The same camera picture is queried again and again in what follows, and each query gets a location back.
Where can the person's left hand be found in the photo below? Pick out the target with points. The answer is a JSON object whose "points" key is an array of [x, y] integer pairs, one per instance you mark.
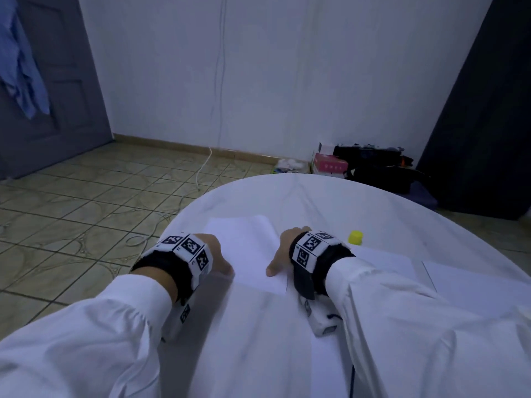
{"points": [[214, 253]]}

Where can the person's right hand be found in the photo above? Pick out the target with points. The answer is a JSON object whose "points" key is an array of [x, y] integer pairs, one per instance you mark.
{"points": [[284, 251]]}

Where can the white paper stack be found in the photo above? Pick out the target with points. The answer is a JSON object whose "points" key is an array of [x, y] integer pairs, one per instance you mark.
{"points": [[481, 286], [249, 248]]}

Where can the yellow glue stick cap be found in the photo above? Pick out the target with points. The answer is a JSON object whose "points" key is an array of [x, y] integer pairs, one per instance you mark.
{"points": [[355, 238]]}

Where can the person's left forearm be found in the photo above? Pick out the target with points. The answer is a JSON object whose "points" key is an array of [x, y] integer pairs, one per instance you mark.
{"points": [[91, 344]]}

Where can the person's right forearm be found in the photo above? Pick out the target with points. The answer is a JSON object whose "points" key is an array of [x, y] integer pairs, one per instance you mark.
{"points": [[431, 335]]}

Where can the black right wristband with markers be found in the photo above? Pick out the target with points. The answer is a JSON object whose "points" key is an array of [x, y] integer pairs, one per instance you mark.
{"points": [[319, 261]]}

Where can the black wristband with markers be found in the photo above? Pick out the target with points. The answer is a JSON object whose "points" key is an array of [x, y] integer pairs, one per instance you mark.
{"points": [[319, 261], [174, 261]]}

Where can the black left wristband with markers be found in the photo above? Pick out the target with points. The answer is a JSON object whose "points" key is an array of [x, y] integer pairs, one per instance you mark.
{"points": [[174, 261]]}

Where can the white item on floor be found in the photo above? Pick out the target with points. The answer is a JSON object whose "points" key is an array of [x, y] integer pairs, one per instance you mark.
{"points": [[292, 165]]}

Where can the pink box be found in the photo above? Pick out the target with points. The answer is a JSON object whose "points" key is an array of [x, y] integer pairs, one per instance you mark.
{"points": [[330, 165]]}

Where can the black bag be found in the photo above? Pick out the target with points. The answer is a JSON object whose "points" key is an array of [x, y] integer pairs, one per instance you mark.
{"points": [[377, 168]]}

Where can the blue suitcase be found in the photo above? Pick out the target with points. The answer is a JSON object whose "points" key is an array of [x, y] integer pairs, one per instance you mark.
{"points": [[423, 194]]}

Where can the grey door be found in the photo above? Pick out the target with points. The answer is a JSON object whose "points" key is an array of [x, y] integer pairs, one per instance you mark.
{"points": [[75, 103]]}

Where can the black wardrobe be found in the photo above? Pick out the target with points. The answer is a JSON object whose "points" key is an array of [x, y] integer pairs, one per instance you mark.
{"points": [[481, 103]]}

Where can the blue hanging cloth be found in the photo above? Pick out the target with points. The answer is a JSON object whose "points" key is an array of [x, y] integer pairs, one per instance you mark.
{"points": [[21, 62]]}

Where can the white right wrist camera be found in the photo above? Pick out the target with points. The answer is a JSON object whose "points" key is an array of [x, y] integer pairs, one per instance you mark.
{"points": [[319, 317]]}

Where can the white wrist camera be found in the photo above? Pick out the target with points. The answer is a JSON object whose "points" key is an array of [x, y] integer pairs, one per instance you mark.
{"points": [[174, 319], [319, 317]]}

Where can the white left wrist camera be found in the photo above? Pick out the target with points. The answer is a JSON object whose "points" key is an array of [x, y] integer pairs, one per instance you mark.
{"points": [[174, 319]]}

